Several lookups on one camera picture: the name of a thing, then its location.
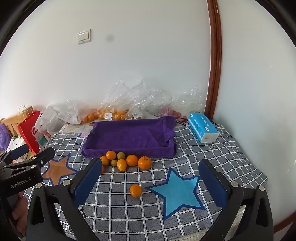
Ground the white wall switch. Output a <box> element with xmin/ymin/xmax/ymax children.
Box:
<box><xmin>78</xmin><ymin>29</ymin><xmax>91</xmax><ymax>44</ymax></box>

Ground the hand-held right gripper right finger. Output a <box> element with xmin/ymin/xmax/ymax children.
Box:
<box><xmin>198</xmin><ymin>159</ymin><xmax>273</xmax><ymax>241</ymax></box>

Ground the pile of bagged oranges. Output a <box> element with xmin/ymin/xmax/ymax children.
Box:
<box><xmin>81</xmin><ymin>109</ymin><xmax>127</xmax><ymax>123</ymax></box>

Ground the white dotted cloth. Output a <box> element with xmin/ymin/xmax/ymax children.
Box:
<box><xmin>7</xmin><ymin>136</ymin><xmax>29</xmax><ymax>153</ymax></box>

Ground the wooden furniture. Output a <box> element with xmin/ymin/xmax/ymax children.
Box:
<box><xmin>0</xmin><ymin>113</ymin><xmax>26</xmax><ymax>137</ymax></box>

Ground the pile of bagged red fruits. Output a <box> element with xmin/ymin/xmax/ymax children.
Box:
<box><xmin>165</xmin><ymin>108</ymin><xmax>188</xmax><ymax>118</ymax></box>

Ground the grey checked star blanket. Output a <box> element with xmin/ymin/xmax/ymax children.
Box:
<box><xmin>23</xmin><ymin>123</ymin><xmax>269</xmax><ymax>241</ymax></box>

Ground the small clear crumpled bag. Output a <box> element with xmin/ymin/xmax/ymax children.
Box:
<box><xmin>57</xmin><ymin>100</ymin><xmax>81</xmax><ymax>124</ymax></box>

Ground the brown wooden door frame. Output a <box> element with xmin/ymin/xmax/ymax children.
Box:
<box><xmin>206</xmin><ymin>0</ymin><xmax>223</xmax><ymax>121</ymax></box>

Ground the pale printed bedsheet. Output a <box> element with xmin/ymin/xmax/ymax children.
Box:
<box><xmin>54</xmin><ymin>122</ymin><xmax>95</xmax><ymax>133</ymax></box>

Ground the purple plush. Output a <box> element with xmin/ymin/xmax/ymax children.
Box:
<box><xmin>0</xmin><ymin>123</ymin><xmax>12</xmax><ymax>151</ymax></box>

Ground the clear plastic bag of oranges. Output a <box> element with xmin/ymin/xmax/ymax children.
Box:
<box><xmin>81</xmin><ymin>80</ymin><xmax>132</xmax><ymax>123</ymax></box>

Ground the clear bag of red fruits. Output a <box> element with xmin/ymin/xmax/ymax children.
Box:
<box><xmin>162</xmin><ymin>86</ymin><xmax>205</xmax><ymax>118</ymax></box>

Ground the red paper bag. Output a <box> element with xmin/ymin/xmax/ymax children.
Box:
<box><xmin>17</xmin><ymin>105</ymin><xmax>42</xmax><ymax>154</ymax></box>

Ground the orange with stem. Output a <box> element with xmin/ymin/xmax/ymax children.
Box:
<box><xmin>138</xmin><ymin>156</ymin><xmax>152</xmax><ymax>169</ymax></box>

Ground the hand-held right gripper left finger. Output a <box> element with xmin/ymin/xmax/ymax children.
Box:
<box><xmin>25</xmin><ymin>158</ymin><xmax>103</xmax><ymax>241</ymax></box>

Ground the white plastic bag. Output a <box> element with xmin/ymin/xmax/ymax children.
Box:
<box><xmin>35</xmin><ymin>105</ymin><xmax>62</xmax><ymax>139</ymax></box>

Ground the purple towel-lined tray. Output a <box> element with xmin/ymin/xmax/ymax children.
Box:
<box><xmin>81</xmin><ymin>116</ymin><xmax>178</xmax><ymax>159</ymax></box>

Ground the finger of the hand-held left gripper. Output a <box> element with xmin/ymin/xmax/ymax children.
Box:
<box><xmin>0</xmin><ymin>144</ymin><xmax>29</xmax><ymax>165</ymax></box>
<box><xmin>3</xmin><ymin>147</ymin><xmax>55</xmax><ymax>172</ymax></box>

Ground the blue tissue pack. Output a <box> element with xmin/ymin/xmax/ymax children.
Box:
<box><xmin>187</xmin><ymin>112</ymin><xmax>220</xmax><ymax>143</ymax></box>

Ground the person's left hand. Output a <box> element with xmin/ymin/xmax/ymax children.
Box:
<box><xmin>10</xmin><ymin>190</ymin><xmax>29</xmax><ymax>235</ymax></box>

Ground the clear crumpled plastic bag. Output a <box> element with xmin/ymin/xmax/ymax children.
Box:
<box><xmin>126</xmin><ymin>79</ymin><xmax>173</xmax><ymax>120</ymax></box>

